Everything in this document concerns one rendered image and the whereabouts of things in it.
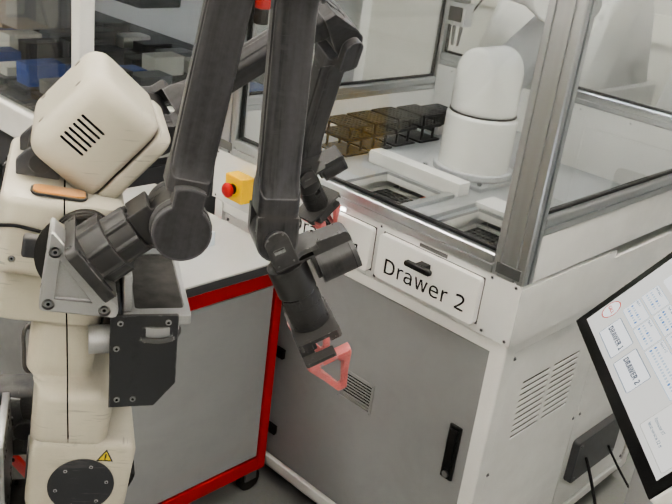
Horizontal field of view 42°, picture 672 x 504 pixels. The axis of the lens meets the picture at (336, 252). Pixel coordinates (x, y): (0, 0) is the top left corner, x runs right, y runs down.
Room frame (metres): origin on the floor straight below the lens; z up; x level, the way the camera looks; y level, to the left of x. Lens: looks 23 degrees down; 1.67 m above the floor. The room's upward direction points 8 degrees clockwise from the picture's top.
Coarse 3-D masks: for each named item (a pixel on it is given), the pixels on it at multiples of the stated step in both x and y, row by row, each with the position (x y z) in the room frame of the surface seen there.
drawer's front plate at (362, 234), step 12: (300, 204) 2.05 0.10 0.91; (348, 216) 1.96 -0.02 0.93; (300, 228) 2.05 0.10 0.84; (312, 228) 2.02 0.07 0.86; (348, 228) 1.94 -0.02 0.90; (360, 228) 1.91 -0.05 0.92; (372, 228) 1.90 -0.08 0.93; (360, 240) 1.91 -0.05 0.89; (372, 240) 1.90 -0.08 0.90; (360, 252) 1.91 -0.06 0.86; (372, 252) 1.90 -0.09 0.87
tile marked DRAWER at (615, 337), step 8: (616, 320) 1.39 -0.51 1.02; (608, 328) 1.38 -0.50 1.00; (616, 328) 1.37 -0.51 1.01; (624, 328) 1.35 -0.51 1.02; (600, 336) 1.38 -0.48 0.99; (608, 336) 1.36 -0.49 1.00; (616, 336) 1.35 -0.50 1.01; (624, 336) 1.33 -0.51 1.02; (608, 344) 1.34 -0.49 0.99; (616, 344) 1.32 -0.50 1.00; (624, 344) 1.31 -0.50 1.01; (608, 352) 1.32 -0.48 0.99; (616, 352) 1.30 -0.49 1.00
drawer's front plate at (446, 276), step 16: (384, 240) 1.86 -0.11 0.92; (400, 240) 1.85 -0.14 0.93; (384, 256) 1.86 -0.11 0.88; (400, 256) 1.83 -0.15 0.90; (416, 256) 1.80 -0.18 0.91; (432, 256) 1.78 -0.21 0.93; (400, 272) 1.82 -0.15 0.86; (416, 272) 1.79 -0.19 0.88; (432, 272) 1.76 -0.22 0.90; (448, 272) 1.74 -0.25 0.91; (464, 272) 1.71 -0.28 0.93; (400, 288) 1.82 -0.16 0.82; (432, 288) 1.76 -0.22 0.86; (448, 288) 1.73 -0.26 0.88; (464, 288) 1.70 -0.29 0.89; (480, 288) 1.69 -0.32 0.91; (432, 304) 1.75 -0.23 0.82; (448, 304) 1.73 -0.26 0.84; (464, 304) 1.70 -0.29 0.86; (464, 320) 1.69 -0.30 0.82
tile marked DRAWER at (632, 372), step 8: (632, 352) 1.28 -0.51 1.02; (624, 360) 1.27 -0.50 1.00; (632, 360) 1.26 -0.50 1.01; (640, 360) 1.24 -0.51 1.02; (616, 368) 1.26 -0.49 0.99; (624, 368) 1.25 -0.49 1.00; (632, 368) 1.24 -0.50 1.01; (640, 368) 1.22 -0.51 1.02; (624, 376) 1.23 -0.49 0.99; (632, 376) 1.22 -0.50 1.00; (640, 376) 1.21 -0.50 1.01; (648, 376) 1.19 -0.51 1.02; (624, 384) 1.21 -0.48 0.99; (632, 384) 1.20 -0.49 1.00; (640, 384) 1.19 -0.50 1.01
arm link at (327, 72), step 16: (320, 48) 1.64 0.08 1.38; (352, 48) 1.59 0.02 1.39; (320, 64) 1.64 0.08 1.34; (336, 64) 1.61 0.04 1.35; (352, 64) 1.62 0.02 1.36; (320, 80) 1.66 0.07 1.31; (336, 80) 1.67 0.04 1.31; (320, 96) 1.68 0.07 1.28; (320, 112) 1.71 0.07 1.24; (320, 128) 1.74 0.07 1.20; (304, 144) 1.74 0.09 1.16; (320, 144) 1.77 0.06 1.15; (304, 160) 1.76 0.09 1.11
